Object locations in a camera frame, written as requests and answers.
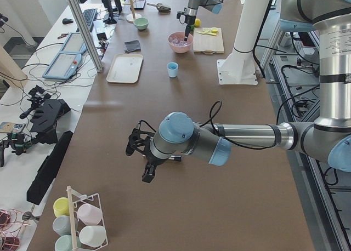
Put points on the smartphone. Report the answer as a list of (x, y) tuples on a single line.
[(8, 127)]

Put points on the pink cup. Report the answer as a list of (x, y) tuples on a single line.
[(89, 214)]

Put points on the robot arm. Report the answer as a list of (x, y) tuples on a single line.
[(326, 139), (190, 12)]

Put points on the cream serving tray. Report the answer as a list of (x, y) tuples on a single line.
[(125, 68)]

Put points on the small black box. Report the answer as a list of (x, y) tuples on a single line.
[(101, 36)]

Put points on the metal ice scoop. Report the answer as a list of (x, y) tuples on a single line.
[(162, 8)]

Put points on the long black bar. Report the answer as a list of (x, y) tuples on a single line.
[(48, 170)]

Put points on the black computer mouse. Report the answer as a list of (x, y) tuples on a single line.
[(67, 21)]

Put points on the black monitor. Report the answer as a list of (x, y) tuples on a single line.
[(114, 9)]

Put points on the wooden cutting board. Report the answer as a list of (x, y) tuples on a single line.
[(206, 43)]

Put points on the blue teach pendant near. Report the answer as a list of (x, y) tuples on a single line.
[(63, 66)]

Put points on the light blue cup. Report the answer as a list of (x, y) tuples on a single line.
[(172, 69)]

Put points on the wooden rack handle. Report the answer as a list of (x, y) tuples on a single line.
[(72, 219)]

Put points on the blue teach pendant far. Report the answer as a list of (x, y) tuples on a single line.
[(74, 44)]

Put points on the black keyboard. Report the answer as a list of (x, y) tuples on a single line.
[(89, 16)]

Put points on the yellow cup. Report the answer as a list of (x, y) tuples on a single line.
[(61, 207)]

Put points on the steel muddler black tip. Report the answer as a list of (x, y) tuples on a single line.
[(177, 158)]

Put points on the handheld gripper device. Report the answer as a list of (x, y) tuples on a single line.
[(18, 142)]

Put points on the white cup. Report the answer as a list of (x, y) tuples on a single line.
[(93, 236)]

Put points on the pink bowl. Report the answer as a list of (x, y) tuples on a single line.
[(178, 43)]

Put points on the wooden mug tree stand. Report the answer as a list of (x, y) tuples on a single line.
[(133, 15)]

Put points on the white wire cup rack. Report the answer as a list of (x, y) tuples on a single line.
[(78, 200)]

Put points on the grey folded cloth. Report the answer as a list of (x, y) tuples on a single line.
[(132, 46)]

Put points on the mint green cup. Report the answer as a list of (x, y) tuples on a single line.
[(63, 243)]

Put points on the black foam holder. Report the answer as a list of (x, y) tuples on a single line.
[(45, 118)]

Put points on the blue teach pendant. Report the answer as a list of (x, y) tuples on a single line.
[(74, 44), (63, 66)]

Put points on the green bowl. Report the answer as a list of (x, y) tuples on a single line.
[(141, 23)]

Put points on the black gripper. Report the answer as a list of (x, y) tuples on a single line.
[(151, 160), (188, 20)]

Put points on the aluminium frame post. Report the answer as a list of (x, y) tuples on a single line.
[(85, 33)]

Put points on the yellow plastic knife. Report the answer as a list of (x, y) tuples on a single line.
[(206, 33)]

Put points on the grey cup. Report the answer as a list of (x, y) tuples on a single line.
[(61, 225)]

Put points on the white camera pillar mount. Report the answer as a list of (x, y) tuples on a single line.
[(239, 66)]

